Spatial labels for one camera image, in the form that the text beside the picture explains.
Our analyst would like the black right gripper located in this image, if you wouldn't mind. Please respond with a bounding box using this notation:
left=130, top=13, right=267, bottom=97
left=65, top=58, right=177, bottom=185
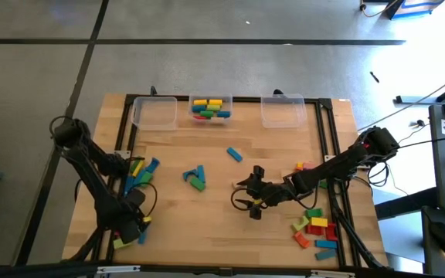
left=233, top=166, right=290, bottom=221

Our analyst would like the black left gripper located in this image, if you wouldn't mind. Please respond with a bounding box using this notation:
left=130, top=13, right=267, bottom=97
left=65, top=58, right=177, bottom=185
left=109, top=188, right=148, bottom=245

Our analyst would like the light green arch block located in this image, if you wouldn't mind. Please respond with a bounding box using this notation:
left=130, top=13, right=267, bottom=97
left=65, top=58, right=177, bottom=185
left=290, top=215, right=311, bottom=233

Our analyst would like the red arch block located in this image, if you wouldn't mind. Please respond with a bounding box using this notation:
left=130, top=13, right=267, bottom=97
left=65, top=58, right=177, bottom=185
left=324, top=222, right=339, bottom=242

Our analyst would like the clear plastic bin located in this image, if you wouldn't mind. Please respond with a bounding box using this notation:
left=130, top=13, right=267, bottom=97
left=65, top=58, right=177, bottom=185
left=130, top=95, right=178, bottom=131
left=260, top=93, right=308, bottom=129
left=188, top=93, right=234, bottom=125

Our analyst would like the teal wooden plank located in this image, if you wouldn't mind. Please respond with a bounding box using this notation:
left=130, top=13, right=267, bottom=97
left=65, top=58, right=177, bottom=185
left=314, top=248, right=338, bottom=261

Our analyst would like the silver corner bracket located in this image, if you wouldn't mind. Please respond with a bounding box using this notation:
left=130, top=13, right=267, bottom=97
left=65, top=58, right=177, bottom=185
left=310, top=270, right=357, bottom=278
left=97, top=265, right=141, bottom=274

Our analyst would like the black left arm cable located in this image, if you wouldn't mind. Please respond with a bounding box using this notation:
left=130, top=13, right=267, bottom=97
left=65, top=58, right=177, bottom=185
left=129, top=181, right=158, bottom=219

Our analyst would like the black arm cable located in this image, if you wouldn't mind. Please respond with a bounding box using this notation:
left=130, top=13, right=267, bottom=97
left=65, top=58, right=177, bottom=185
left=367, top=160, right=392, bottom=188
left=129, top=181, right=158, bottom=219

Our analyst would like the black aluminium table frame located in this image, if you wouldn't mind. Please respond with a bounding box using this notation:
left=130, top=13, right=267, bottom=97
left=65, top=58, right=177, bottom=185
left=67, top=93, right=389, bottom=271

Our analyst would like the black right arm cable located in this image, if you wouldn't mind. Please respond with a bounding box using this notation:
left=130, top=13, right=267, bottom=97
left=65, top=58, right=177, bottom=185
left=367, top=160, right=392, bottom=188

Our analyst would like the grey floor cable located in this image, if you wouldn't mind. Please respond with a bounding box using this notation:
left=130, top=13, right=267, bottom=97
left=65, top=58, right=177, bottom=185
left=356, top=71, right=445, bottom=132

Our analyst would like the yellowish floor cable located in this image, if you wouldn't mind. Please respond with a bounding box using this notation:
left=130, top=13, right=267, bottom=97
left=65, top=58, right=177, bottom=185
left=359, top=0, right=401, bottom=19

